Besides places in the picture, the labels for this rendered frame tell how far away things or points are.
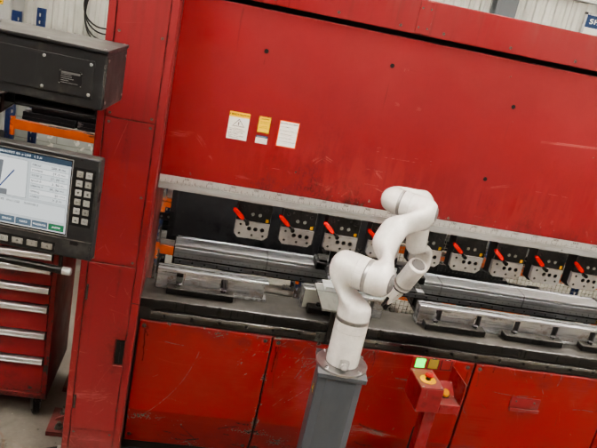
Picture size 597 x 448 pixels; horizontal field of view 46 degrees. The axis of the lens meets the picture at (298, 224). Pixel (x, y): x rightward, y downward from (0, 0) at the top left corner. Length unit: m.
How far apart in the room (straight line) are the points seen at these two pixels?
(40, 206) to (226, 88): 0.92
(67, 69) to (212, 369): 1.53
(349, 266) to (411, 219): 0.33
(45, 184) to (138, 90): 0.54
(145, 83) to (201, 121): 0.34
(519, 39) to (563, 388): 1.67
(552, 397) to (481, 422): 0.36
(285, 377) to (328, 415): 0.70
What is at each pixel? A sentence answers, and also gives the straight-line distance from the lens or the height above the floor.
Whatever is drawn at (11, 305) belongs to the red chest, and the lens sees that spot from 3.51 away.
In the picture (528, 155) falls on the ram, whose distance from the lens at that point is 3.24.
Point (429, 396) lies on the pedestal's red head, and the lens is 3.11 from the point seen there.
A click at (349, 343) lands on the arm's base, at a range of 2.50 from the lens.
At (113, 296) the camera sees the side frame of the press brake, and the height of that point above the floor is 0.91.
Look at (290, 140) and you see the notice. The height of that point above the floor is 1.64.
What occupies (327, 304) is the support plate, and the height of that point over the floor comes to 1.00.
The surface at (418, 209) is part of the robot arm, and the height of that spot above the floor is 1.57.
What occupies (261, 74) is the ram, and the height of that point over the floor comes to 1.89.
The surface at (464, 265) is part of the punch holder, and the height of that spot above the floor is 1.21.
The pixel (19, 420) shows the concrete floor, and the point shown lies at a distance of 3.81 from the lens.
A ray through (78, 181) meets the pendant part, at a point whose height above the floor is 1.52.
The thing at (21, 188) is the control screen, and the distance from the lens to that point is 2.47.
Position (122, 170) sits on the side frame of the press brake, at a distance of 2.80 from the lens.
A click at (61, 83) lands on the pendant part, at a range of 2.37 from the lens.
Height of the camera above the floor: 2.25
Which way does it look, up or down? 18 degrees down
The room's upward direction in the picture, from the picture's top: 12 degrees clockwise
